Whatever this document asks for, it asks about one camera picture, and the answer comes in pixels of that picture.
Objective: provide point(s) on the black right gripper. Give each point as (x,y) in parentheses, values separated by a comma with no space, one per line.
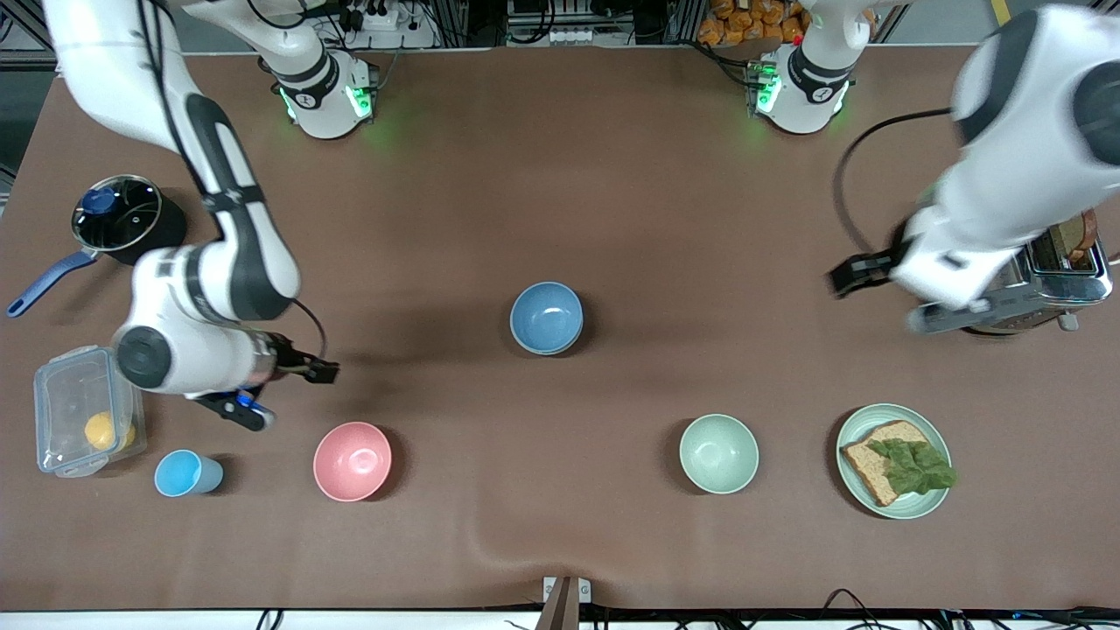
(283,358)

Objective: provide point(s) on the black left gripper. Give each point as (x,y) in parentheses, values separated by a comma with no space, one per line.
(878,264)

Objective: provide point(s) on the blue bowl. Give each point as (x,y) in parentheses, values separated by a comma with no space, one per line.
(546,315)

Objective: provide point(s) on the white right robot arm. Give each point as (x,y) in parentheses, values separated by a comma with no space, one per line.
(201,289)

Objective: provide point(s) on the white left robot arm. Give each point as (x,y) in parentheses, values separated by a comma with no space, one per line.
(1024,175)

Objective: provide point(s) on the pink bowl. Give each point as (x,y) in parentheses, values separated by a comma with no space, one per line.
(352,461)

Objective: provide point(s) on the blue plastic cup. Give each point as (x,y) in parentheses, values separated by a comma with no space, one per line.
(179,473)

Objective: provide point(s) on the brown bread slice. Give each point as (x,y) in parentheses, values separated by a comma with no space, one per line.
(866,464)

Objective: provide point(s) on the green lettuce leaf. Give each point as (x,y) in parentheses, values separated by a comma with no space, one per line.
(919,468)

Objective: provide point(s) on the beige and chrome toaster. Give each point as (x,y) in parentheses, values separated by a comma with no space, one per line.
(1059,293)

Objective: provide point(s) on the yellow lemon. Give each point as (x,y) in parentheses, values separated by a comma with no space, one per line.
(101,430)

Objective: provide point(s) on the brown toast slice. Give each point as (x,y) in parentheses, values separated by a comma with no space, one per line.
(1074,238)

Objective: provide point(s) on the green plate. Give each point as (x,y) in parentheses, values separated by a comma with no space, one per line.
(936,503)

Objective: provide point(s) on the clear plastic lidded container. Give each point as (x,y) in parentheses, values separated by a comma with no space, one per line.
(74,411)

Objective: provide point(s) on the glass lid with blue knob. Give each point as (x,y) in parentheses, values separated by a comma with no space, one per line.
(122,219)

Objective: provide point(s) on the orange snack bags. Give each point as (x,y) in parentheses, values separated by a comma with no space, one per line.
(752,22)

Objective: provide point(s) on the brown table cloth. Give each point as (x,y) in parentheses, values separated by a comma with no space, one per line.
(560,175)

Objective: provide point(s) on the white power strip with plugs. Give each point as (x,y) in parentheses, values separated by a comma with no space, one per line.
(385,17)

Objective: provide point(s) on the small white power strip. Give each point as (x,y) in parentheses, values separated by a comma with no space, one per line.
(577,37)

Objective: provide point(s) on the aluminium frame profile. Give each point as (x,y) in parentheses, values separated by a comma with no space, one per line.
(892,22)
(26,35)

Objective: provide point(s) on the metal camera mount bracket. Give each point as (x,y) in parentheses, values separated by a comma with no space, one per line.
(564,599)

